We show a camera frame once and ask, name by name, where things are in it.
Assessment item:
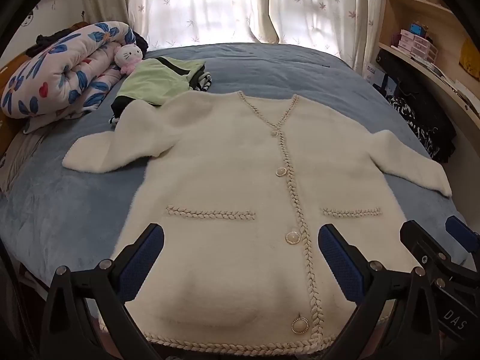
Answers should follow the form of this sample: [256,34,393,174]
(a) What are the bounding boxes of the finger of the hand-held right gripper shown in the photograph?
[445,215,471,250]
[400,220,451,271]

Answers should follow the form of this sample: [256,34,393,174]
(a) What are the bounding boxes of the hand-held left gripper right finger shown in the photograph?
[318,224,447,360]

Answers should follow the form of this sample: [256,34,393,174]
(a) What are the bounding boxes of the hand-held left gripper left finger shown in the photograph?
[39,223,166,360]

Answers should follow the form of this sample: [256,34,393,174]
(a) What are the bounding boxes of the white fluffy braided cardigan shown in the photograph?
[62,91,452,354]

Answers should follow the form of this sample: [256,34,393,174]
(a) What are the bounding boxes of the black white printed cloth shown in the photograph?
[386,95,441,158]

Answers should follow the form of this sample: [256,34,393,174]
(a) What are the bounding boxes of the long black bag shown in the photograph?
[377,49,456,162]

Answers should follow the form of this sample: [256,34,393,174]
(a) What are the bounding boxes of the white papers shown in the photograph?
[424,58,480,111]

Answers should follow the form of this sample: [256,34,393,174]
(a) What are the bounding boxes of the beige pillow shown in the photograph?
[0,124,49,192]

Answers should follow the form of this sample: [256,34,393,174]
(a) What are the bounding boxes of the white cardboard box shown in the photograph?
[362,60,391,89]

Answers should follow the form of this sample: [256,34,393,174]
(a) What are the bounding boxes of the yellow cloth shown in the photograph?
[459,37,480,77]

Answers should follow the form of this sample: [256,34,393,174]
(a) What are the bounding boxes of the light green folded garment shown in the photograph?
[116,56,207,106]

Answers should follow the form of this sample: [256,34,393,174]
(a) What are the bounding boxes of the pink drawer organizer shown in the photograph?
[397,29,439,62]

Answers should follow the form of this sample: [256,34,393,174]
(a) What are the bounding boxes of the blue fleece bed blanket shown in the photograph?
[0,43,469,308]

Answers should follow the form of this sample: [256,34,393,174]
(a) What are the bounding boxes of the white cat plush toy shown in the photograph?
[114,43,144,75]

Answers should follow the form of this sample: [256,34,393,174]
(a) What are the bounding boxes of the floral rolled quilt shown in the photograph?
[0,21,136,134]

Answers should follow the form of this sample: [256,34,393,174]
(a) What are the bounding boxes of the wooden shelf unit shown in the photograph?
[375,0,480,147]

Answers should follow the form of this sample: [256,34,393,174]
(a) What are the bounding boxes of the orange wooden headboard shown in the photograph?
[0,54,29,154]

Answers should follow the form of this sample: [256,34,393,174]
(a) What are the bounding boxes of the black knit cloth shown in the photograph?
[26,24,89,57]

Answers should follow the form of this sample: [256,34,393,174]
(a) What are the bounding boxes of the sheer leaf print curtain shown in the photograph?
[80,0,280,51]
[268,0,389,74]

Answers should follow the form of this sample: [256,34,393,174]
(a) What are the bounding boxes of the cartoon face wall sticker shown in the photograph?
[20,5,36,27]

